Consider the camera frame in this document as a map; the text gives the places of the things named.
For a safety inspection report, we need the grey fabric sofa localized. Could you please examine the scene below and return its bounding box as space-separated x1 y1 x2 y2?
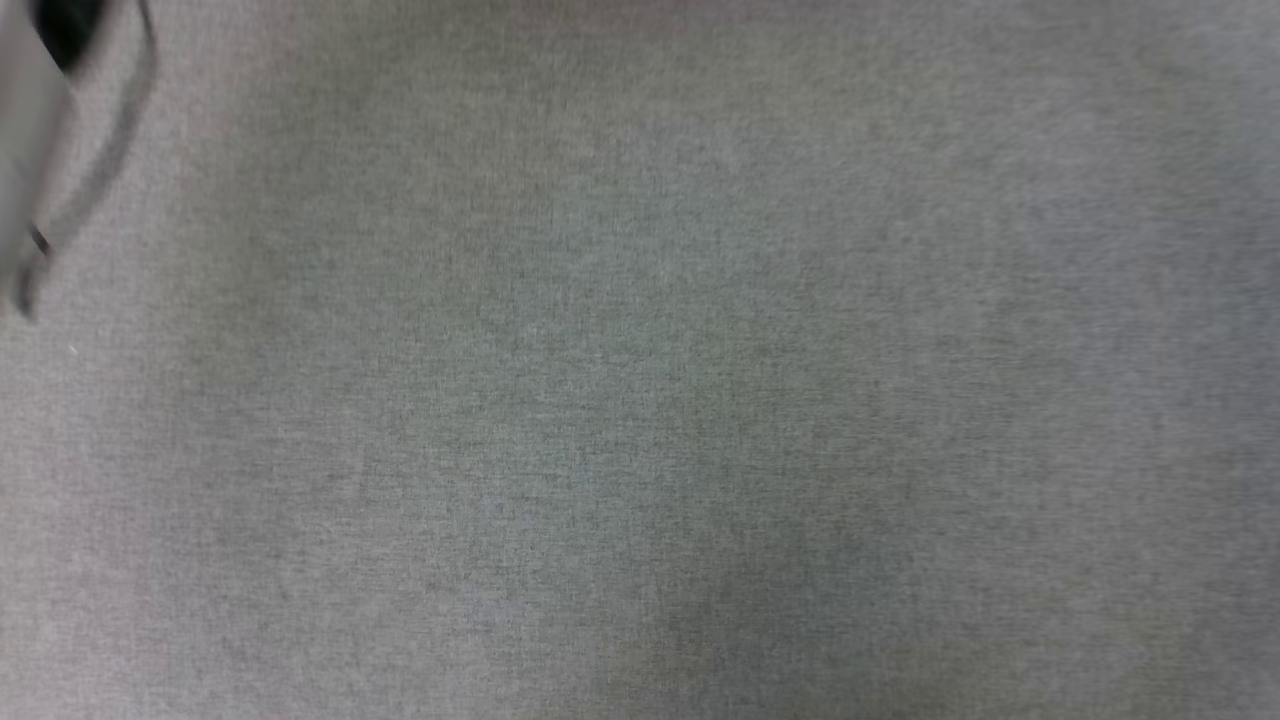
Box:
0 0 1280 720

